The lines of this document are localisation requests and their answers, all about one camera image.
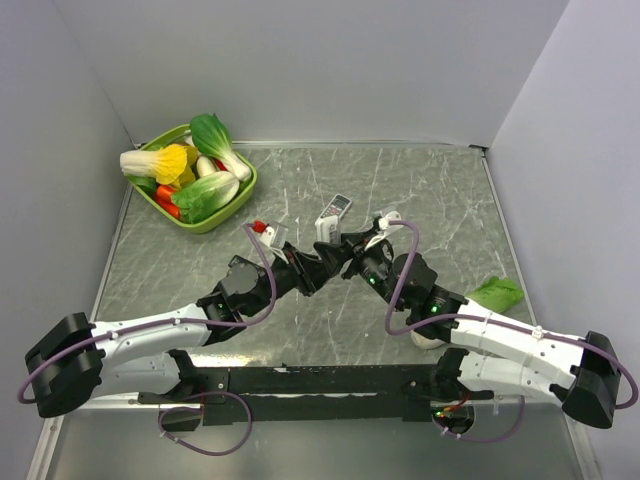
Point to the green lettuce cabbage toy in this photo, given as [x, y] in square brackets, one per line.
[204, 197]

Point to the white radish toy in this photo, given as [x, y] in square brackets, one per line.
[205, 167]

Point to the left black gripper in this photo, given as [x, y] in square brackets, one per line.
[307, 271]

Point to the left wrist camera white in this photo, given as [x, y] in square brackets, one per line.
[272, 235]

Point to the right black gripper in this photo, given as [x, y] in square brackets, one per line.
[358, 246]

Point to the black base bar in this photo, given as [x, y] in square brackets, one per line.
[305, 393]

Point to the grey white remote control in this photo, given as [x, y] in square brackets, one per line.
[338, 206]

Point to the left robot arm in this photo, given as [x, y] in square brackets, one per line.
[78, 360]

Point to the white napa cabbage toy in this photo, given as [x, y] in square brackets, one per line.
[496, 294]

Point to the orange carrot toy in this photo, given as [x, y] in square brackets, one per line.
[162, 197]

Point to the green plastic basket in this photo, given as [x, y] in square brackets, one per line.
[244, 193]

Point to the yellow napa cabbage toy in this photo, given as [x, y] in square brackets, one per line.
[165, 165]

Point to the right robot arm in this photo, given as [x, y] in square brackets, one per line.
[492, 353]

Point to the green bok choy toy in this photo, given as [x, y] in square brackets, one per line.
[211, 138]

